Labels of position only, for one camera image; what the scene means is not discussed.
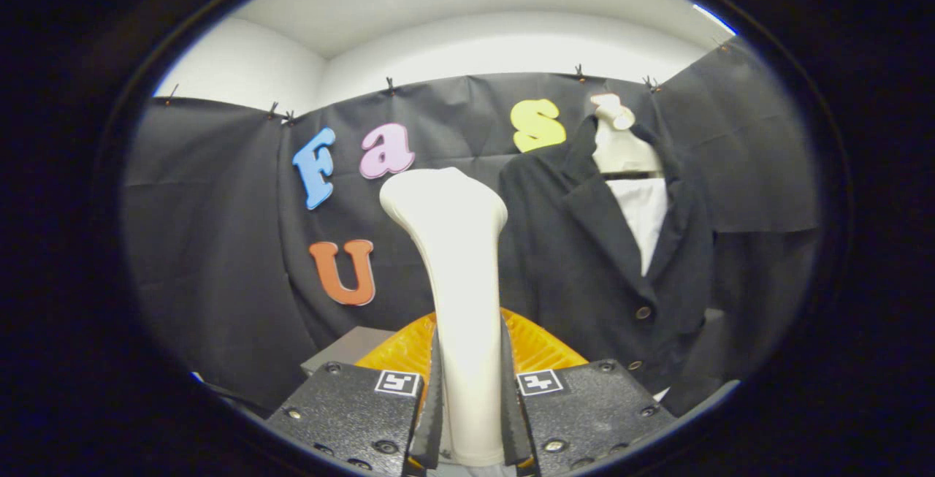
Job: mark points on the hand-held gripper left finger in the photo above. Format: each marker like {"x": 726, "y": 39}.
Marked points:
{"x": 429, "y": 429}

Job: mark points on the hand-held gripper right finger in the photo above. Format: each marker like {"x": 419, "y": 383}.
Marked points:
{"x": 513, "y": 426}

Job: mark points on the white garment steamer head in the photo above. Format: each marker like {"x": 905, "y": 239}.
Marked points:
{"x": 456, "y": 280}

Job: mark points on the black blazer jacket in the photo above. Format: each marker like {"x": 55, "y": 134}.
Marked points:
{"x": 584, "y": 265}

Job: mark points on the grey cabinet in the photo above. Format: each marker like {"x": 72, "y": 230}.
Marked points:
{"x": 350, "y": 349}

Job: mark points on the black backdrop cloth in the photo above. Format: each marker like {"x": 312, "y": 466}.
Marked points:
{"x": 219, "y": 243}

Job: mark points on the cream mannequin torso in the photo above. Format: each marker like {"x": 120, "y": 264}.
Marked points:
{"x": 621, "y": 148}

